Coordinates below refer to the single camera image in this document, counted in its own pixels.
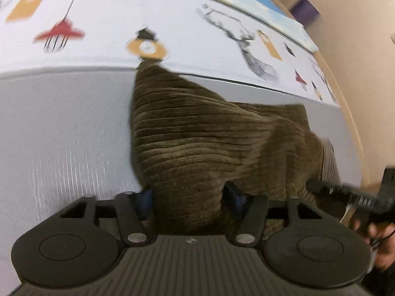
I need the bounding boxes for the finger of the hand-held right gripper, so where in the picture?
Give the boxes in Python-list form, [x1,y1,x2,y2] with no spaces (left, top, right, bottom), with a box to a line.
[307,178,346,198]

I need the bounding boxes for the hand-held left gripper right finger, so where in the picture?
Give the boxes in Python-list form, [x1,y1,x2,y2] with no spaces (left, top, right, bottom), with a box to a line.
[225,182,320,248]

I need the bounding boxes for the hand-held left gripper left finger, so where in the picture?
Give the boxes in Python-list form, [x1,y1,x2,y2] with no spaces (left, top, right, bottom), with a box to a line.
[59,188,156,248]

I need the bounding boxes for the olive corduroy pants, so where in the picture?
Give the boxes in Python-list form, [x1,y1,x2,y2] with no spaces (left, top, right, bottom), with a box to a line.
[131,62,343,235]

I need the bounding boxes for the person's right hand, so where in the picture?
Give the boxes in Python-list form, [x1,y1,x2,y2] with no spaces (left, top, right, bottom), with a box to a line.
[353,217,395,270]

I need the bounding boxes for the printed grey white bed sheet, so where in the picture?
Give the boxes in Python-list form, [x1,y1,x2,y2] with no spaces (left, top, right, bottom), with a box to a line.
[0,0,365,293]

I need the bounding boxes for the purple box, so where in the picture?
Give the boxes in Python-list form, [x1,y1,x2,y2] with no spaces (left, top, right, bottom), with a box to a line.
[291,0,320,25]

